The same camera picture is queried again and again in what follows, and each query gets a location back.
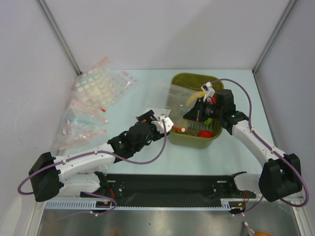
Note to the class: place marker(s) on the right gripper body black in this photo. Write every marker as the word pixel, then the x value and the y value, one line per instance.
pixel 197 113

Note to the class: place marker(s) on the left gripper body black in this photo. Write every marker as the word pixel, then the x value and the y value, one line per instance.
pixel 153 133

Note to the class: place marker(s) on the green toy starfruit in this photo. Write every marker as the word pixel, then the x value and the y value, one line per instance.
pixel 208 121

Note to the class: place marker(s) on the clear zip bag orange zipper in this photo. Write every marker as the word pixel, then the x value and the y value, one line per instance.
pixel 168 100

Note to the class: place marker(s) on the yellow toy starfruit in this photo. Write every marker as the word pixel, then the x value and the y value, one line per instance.
pixel 182 123

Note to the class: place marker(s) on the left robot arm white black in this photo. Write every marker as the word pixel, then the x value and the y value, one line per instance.
pixel 76 174

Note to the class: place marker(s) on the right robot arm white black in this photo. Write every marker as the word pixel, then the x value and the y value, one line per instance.
pixel 281 172

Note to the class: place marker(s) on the pile of clear zip bags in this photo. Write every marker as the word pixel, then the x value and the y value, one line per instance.
pixel 86 117

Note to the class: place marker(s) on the yellow toy banana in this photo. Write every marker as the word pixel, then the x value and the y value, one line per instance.
pixel 192 99

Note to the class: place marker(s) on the red toy apple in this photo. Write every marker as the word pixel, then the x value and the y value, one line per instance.
pixel 213 100

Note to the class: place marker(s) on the red toy tomato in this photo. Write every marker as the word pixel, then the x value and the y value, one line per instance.
pixel 205 134

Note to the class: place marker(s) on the olive green plastic bin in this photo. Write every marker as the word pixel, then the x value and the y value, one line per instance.
pixel 189 138

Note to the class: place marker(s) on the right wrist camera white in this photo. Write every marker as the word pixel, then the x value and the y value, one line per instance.
pixel 208 90

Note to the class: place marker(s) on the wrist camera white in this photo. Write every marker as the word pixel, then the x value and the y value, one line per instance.
pixel 208 90
pixel 164 124

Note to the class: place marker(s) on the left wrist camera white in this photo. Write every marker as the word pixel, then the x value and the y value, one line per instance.
pixel 164 124

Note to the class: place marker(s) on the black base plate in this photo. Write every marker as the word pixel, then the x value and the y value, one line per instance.
pixel 174 189

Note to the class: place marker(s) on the white slotted cable duct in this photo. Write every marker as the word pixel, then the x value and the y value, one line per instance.
pixel 102 205

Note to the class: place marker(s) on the aluminium frame rail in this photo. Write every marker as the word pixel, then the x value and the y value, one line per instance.
pixel 299 213

